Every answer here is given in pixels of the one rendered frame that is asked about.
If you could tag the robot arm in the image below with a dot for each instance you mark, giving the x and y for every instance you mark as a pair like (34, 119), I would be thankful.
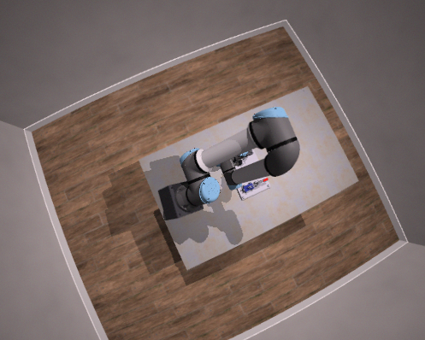
(269, 129)

